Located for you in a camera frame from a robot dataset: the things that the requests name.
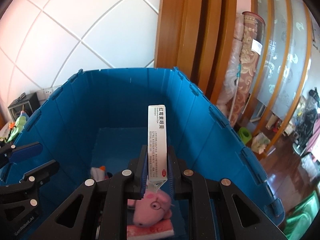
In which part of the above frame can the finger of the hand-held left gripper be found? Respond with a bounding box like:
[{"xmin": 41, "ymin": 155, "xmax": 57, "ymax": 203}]
[
  {"xmin": 0, "ymin": 141, "xmax": 42, "ymax": 168},
  {"xmin": 0, "ymin": 159, "xmax": 60, "ymax": 208}
]

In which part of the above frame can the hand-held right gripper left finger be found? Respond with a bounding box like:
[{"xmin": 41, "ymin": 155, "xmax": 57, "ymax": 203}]
[{"xmin": 46, "ymin": 144, "xmax": 150, "ymax": 240}]

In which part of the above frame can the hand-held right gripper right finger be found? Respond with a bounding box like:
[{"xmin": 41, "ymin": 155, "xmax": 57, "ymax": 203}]
[{"xmin": 167, "ymin": 145, "xmax": 288, "ymax": 240}]

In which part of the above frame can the pink pig plush toy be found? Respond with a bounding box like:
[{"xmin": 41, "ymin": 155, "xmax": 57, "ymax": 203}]
[{"xmin": 128, "ymin": 189, "xmax": 173, "ymax": 227}]

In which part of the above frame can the long white ointment box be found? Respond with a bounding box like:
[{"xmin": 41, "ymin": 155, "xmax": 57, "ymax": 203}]
[{"xmin": 147, "ymin": 104, "xmax": 168, "ymax": 193}]

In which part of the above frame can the small white orange plush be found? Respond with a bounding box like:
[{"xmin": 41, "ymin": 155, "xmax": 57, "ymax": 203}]
[{"xmin": 90, "ymin": 165, "xmax": 113, "ymax": 182}]

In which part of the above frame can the pink white tissue pack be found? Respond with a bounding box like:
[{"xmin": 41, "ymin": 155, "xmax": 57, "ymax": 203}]
[{"xmin": 127, "ymin": 217, "xmax": 175, "ymax": 238}]

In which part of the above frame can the blue plastic storage crate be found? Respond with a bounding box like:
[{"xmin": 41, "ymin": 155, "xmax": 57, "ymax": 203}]
[{"xmin": 0, "ymin": 67, "xmax": 285, "ymax": 240}]

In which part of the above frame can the green plush toy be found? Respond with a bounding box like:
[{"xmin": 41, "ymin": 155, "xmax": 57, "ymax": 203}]
[{"xmin": 6, "ymin": 110, "xmax": 28, "ymax": 143}]

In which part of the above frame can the black box with metal clip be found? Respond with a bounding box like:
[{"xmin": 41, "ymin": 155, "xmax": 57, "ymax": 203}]
[{"xmin": 7, "ymin": 92, "xmax": 40, "ymax": 119}]

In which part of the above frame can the green rolled mat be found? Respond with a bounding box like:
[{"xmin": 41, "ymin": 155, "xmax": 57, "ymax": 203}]
[{"xmin": 239, "ymin": 127, "xmax": 252, "ymax": 145}]

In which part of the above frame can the white plastic bag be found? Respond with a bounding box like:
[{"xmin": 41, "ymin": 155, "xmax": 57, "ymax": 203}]
[{"xmin": 251, "ymin": 132, "xmax": 270, "ymax": 154}]

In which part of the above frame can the pink wrapped rolled mat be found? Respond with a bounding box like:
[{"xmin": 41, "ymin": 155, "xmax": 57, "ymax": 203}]
[{"xmin": 215, "ymin": 14, "xmax": 244, "ymax": 113}]

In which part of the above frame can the green plastic bag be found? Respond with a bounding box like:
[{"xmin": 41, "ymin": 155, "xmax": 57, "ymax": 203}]
[{"xmin": 285, "ymin": 192, "xmax": 318, "ymax": 240}]

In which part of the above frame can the rolled patterned carpet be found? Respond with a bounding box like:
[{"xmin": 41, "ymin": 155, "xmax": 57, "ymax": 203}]
[{"xmin": 229, "ymin": 11, "xmax": 266, "ymax": 128}]

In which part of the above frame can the black plastic bag pile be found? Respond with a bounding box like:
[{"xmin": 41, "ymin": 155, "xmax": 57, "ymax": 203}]
[{"xmin": 295, "ymin": 87, "xmax": 320, "ymax": 153}]

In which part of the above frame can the frosted glass sliding door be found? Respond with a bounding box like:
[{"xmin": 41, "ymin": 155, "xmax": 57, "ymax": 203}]
[{"xmin": 250, "ymin": 0, "xmax": 318, "ymax": 120}]

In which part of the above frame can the wooden door frame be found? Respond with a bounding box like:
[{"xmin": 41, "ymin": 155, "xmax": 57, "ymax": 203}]
[{"xmin": 154, "ymin": 0, "xmax": 238, "ymax": 103}]

